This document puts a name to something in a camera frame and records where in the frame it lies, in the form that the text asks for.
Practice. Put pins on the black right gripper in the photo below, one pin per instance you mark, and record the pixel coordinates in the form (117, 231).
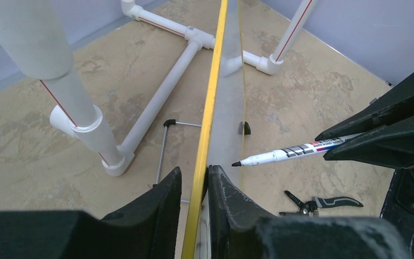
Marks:
(389, 146)

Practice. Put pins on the white PVC pipe frame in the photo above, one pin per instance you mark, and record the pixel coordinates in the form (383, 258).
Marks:
(121, 71)

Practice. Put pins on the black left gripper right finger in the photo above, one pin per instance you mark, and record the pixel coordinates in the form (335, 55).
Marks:
(240, 228)

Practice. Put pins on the yellow framed whiteboard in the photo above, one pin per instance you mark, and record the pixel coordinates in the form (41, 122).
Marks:
(222, 131)

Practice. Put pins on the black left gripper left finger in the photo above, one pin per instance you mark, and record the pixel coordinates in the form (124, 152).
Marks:
(144, 228)

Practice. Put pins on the white whiteboard marker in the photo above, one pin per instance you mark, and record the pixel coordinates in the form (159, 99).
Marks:
(294, 152)

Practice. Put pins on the black grey wire stripper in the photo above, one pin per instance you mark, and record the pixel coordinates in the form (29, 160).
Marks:
(311, 207)

